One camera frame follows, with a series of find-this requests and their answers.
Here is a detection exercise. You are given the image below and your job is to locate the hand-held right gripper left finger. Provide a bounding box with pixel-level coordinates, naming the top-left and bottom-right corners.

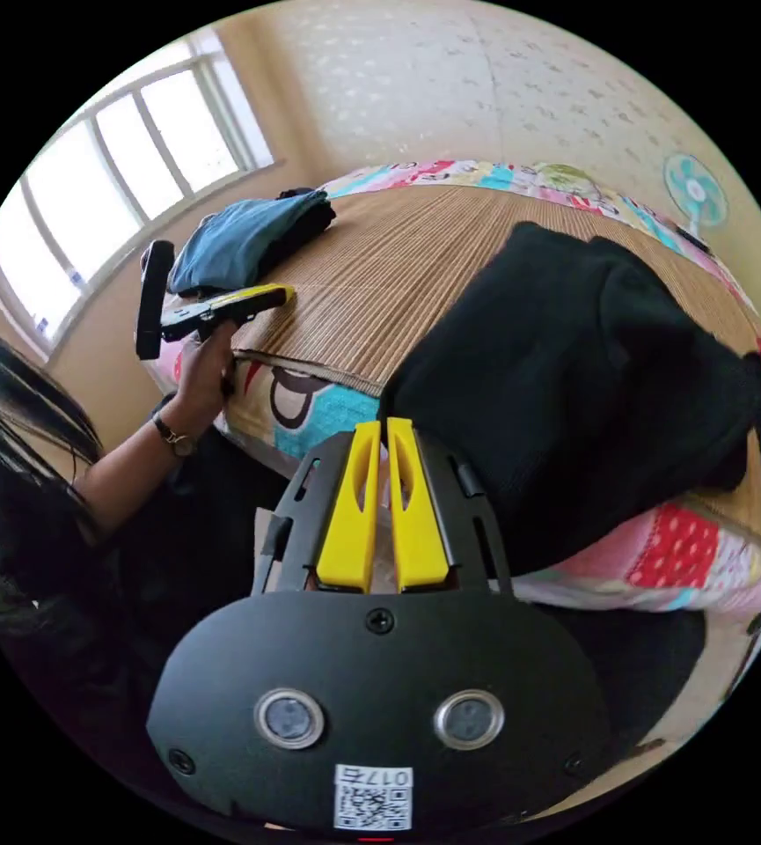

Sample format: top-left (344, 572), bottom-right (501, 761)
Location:
top-left (316, 420), bottom-right (382, 592)

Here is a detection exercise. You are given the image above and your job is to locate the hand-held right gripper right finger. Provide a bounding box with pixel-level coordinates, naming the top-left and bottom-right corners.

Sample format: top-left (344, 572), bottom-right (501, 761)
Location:
top-left (387, 417), bottom-right (450, 593)

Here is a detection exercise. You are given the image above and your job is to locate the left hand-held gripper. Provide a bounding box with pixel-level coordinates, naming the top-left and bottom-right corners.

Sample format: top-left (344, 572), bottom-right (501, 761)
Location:
top-left (159, 283), bottom-right (297, 344)

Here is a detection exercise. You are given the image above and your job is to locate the person's left forearm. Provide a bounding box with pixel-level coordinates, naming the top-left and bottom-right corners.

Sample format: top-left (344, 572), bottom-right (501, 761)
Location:
top-left (73, 394), bottom-right (201, 531)

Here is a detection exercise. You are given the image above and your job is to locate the black long sleeve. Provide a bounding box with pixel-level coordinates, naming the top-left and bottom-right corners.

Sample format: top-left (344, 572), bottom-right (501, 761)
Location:
top-left (378, 221), bottom-right (761, 577)

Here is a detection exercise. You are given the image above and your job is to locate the person's left hand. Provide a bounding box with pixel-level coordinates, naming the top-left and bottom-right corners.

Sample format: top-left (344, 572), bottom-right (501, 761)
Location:
top-left (170, 321), bottom-right (238, 438)

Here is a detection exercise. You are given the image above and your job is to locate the pile of clothes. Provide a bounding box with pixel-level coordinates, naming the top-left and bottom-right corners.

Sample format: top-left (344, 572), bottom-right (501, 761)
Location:
top-left (167, 187), bottom-right (339, 298)

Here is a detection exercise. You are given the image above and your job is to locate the bed with woven mat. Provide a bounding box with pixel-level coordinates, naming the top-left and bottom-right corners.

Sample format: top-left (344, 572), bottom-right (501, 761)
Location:
top-left (145, 158), bottom-right (761, 615)

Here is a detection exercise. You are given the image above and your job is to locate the window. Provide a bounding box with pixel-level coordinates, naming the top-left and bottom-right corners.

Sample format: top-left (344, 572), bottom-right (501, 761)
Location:
top-left (0, 26), bottom-right (283, 361)

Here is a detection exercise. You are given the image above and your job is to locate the person's body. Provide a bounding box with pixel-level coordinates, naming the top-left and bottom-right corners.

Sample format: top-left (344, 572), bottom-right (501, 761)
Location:
top-left (0, 290), bottom-right (708, 817)

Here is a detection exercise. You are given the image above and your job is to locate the teal fan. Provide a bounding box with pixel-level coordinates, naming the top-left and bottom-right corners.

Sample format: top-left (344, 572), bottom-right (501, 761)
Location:
top-left (662, 152), bottom-right (729, 246)

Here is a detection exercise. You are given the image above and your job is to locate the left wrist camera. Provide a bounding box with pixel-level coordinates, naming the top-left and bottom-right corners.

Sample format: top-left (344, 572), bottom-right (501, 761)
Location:
top-left (134, 239), bottom-right (177, 362)

